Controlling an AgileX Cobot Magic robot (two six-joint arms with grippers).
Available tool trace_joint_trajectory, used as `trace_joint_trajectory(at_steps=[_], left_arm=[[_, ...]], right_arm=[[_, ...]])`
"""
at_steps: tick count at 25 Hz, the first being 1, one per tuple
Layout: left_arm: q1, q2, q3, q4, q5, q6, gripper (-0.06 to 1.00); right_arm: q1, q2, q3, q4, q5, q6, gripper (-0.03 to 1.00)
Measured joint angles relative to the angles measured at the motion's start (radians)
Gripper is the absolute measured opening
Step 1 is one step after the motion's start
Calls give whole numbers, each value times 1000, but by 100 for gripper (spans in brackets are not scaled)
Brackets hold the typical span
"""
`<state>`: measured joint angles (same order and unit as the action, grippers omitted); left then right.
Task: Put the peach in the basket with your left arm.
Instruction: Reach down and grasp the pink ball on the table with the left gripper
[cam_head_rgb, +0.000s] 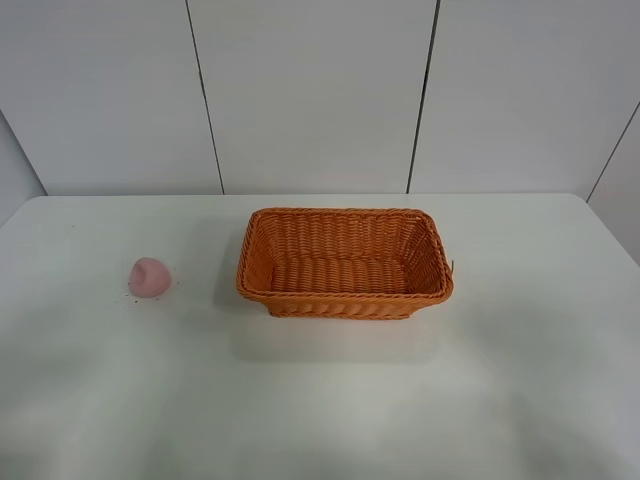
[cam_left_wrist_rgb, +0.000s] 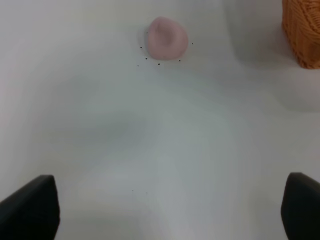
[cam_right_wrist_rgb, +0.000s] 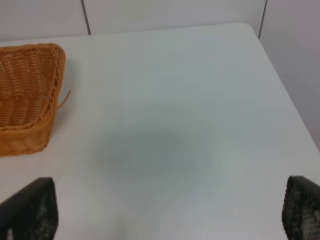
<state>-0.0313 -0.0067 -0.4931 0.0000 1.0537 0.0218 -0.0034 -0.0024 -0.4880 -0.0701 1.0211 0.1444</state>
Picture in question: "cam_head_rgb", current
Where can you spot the orange woven wicker basket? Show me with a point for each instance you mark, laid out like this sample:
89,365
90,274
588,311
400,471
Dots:
365,264

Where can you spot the pink peach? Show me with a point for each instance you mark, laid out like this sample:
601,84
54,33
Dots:
149,278

